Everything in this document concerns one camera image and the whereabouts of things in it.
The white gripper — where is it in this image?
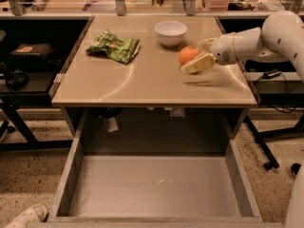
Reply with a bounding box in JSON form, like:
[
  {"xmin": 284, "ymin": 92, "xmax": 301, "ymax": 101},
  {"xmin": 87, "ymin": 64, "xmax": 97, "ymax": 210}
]
[{"xmin": 180, "ymin": 32, "xmax": 237, "ymax": 74}]

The orange fruit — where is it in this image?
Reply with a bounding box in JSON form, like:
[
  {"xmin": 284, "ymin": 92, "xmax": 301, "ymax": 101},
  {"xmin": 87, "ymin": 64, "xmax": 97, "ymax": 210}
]
[{"xmin": 179, "ymin": 46, "xmax": 201, "ymax": 66}]

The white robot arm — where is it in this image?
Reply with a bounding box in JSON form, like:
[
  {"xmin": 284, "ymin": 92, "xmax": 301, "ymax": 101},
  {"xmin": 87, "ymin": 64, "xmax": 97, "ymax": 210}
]
[{"xmin": 180, "ymin": 10, "xmax": 304, "ymax": 81}]

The open grey top drawer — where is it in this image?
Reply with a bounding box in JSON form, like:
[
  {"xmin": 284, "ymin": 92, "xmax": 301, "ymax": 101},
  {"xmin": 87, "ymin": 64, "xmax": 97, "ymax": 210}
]
[{"xmin": 49, "ymin": 108, "xmax": 261, "ymax": 226}]

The white ceramic bowl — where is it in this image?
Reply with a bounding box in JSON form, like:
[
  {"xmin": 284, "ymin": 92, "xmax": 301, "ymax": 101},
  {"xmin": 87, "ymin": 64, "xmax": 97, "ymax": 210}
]
[{"xmin": 154, "ymin": 21, "xmax": 187, "ymax": 48}]

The black power adapter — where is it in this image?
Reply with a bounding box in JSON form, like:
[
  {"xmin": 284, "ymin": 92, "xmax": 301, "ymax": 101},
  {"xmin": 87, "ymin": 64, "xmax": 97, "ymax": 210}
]
[{"xmin": 262, "ymin": 68, "xmax": 281, "ymax": 79}]

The green crumpled chip bag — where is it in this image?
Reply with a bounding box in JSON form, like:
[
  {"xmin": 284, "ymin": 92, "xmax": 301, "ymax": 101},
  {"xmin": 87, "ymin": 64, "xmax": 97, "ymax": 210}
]
[{"xmin": 85, "ymin": 29, "xmax": 140, "ymax": 65}]

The black shoe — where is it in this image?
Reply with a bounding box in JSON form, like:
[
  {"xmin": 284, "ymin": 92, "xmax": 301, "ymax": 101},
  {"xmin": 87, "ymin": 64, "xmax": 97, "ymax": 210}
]
[{"xmin": 291, "ymin": 163, "xmax": 301, "ymax": 178}]

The white shoe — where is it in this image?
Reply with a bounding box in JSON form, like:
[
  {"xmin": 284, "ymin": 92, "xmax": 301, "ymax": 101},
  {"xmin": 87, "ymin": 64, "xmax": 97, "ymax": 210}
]
[{"xmin": 4, "ymin": 203, "xmax": 48, "ymax": 228}]

